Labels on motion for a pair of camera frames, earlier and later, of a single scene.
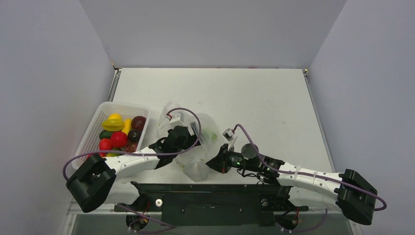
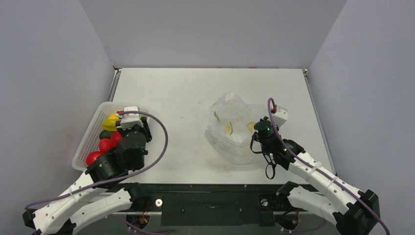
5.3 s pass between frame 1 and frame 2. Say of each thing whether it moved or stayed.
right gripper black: moved
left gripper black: moved
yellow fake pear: stayed
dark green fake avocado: stayed
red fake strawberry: stayed
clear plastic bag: moved
